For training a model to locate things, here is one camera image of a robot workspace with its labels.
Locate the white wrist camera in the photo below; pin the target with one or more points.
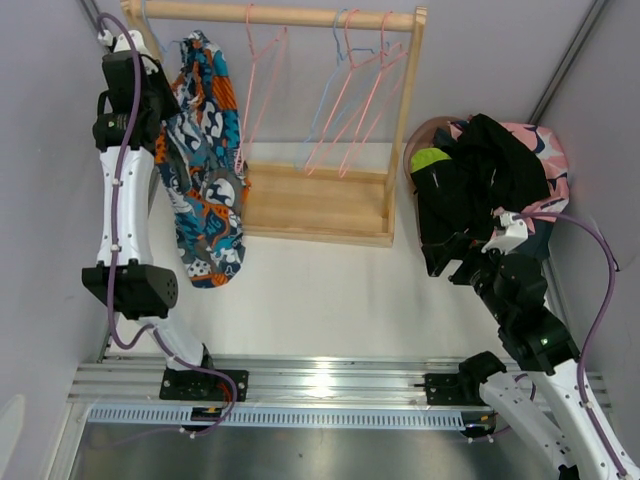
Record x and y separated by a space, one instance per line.
118 43
510 234

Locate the black shorts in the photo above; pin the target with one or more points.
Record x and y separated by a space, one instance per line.
430 188

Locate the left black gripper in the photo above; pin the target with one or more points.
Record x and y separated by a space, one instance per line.
170 107

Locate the brown translucent plastic basket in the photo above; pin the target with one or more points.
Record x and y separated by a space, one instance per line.
415 140

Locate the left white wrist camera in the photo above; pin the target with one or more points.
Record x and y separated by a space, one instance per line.
118 43

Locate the wooden clothes rack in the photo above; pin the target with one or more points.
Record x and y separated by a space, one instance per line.
332 205

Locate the lime green shorts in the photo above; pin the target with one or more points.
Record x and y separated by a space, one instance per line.
426 157

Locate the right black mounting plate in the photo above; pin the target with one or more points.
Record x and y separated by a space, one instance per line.
442 389

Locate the black mounting plate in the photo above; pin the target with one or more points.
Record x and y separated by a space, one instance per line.
442 389
189 385

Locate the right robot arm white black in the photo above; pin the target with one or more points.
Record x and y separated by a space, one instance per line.
572 436

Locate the pink shark print shorts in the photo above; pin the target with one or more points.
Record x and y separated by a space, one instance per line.
496 166

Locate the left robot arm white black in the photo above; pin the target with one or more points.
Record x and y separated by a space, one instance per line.
125 278

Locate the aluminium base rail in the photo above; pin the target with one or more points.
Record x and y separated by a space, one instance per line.
272 381

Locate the grey slotted cable duct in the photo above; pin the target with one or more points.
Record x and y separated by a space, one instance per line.
247 416

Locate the colourful patterned shorts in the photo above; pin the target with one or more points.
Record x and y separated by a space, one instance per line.
196 160

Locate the light blue wire hanger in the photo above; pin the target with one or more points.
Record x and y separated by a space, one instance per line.
331 107

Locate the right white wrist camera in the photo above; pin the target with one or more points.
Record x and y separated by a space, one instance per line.
510 234

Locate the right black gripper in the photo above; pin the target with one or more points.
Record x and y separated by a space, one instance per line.
456 247

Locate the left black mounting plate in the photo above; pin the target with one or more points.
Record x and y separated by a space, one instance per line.
189 385

